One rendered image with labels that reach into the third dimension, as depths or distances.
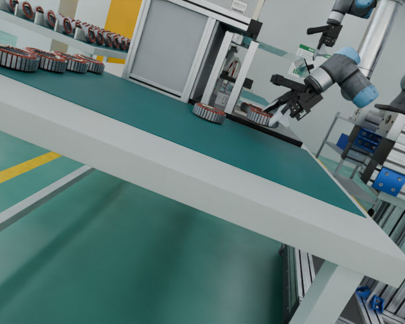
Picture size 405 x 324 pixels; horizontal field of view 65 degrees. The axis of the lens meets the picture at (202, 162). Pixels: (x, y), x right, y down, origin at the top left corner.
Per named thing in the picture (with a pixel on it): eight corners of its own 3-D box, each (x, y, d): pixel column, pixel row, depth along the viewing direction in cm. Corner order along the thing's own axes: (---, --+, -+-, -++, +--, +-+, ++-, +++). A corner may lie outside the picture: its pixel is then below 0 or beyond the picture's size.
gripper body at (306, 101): (296, 123, 103) (327, 98, 101) (282, 102, 100) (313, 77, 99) (288, 117, 110) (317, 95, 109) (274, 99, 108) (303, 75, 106)
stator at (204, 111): (227, 127, 105) (232, 117, 104) (198, 119, 100) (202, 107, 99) (215, 117, 114) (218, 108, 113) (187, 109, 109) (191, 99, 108)
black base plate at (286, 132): (281, 124, 186) (282, 120, 185) (300, 147, 124) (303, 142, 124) (206, 95, 186) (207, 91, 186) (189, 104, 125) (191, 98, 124)
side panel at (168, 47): (188, 103, 126) (216, 20, 117) (186, 103, 123) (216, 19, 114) (123, 78, 126) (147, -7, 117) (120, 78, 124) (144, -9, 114)
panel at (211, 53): (208, 91, 187) (227, 40, 178) (191, 99, 123) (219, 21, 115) (206, 90, 187) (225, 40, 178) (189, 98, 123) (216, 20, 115)
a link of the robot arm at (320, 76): (324, 67, 98) (313, 66, 106) (312, 77, 99) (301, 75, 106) (336, 86, 100) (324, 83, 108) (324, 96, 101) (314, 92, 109)
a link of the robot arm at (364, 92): (376, 94, 107) (355, 69, 107) (384, 93, 96) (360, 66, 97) (355, 109, 109) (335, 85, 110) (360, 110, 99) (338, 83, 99)
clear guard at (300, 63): (300, 78, 146) (306, 65, 144) (311, 78, 123) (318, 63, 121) (234, 53, 146) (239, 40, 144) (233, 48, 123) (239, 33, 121)
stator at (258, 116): (271, 123, 112) (274, 114, 111) (281, 131, 102) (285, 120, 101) (242, 115, 110) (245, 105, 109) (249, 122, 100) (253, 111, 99)
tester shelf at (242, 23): (251, 50, 179) (254, 42, 178) (258, 35, 114) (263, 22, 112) (179, 22, 180) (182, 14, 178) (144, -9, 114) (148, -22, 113)
